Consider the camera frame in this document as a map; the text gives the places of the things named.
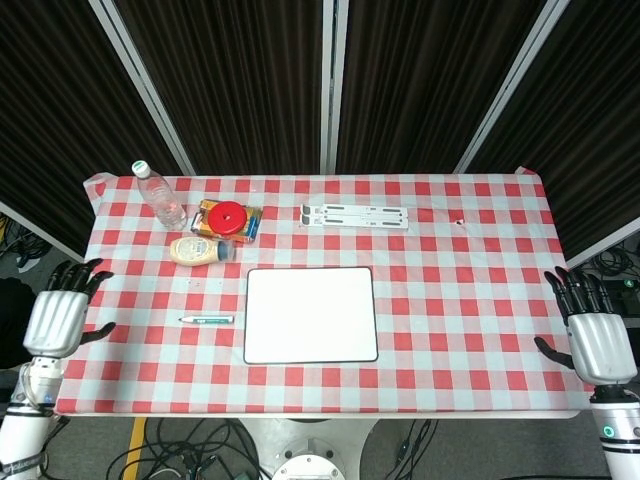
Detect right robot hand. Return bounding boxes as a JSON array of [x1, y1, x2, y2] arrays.
[[533, 266, 639, 387]]

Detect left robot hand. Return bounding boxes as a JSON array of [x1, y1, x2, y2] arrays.
[[22, 257, 117, 359]]

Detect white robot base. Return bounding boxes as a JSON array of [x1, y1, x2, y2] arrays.
[[234, 417, 381, 480]]

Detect white board mat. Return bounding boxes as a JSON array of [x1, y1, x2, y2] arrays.
[[242, 266, 379, 365]]

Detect red white checkered tablecloth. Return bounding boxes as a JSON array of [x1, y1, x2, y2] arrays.
[[51, 172, 596, 416]]

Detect person in black clothes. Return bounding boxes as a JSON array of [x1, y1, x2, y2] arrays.
[[0, 275, 37, 371]]

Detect black electronic box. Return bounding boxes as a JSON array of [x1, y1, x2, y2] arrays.
[[599, 278, 640, 316]]

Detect yellow floor tape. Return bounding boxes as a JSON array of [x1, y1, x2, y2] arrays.
[[121, 417, 147, 480]]

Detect beige squeeze sauce bottle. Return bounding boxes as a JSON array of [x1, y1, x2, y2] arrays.
[[168, 236, 237, 266]]

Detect clear plastic water bottle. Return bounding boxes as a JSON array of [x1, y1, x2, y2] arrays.
[[131, 160, 188, 232]]

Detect red round lid container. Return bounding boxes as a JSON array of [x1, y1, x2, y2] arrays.
[[207, 200, 249, 235]]

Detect orange battery pack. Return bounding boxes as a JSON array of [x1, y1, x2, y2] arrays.
[[190, 198, 264, 245]]

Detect black floor cables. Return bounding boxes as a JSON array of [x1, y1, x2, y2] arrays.
[[44, 417, 271, 480]]

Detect white plastic bracket strip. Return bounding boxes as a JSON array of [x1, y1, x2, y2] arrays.
[[298, 203, 411, 231]]

